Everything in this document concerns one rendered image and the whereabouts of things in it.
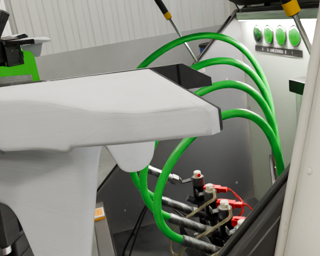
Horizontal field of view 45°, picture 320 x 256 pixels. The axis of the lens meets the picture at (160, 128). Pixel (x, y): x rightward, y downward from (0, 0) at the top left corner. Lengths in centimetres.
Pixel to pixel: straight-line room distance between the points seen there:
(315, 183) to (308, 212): 4
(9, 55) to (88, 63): 606
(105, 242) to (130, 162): 80
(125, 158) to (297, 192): 36
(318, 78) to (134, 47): 703
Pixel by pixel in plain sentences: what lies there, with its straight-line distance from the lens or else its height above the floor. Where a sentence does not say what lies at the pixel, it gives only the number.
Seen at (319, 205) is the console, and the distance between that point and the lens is 51.
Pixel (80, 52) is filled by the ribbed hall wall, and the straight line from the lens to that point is 728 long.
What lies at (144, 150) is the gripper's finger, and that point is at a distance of 23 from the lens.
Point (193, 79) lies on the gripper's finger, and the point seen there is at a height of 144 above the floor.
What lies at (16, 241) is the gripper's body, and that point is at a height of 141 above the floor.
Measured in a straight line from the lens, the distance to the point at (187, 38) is 83.
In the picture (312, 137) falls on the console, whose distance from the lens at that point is 52.
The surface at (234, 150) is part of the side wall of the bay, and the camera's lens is 129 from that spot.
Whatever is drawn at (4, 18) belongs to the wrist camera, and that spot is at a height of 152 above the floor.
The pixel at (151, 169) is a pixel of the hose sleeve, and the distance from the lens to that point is 87.
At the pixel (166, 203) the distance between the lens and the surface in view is 81.
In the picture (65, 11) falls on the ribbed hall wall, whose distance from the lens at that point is 726.
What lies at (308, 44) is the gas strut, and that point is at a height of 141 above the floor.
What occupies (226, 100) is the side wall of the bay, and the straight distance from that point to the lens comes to 123.
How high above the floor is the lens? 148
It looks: 17 degrees down
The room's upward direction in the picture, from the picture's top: 9 degrees counter-clockwise
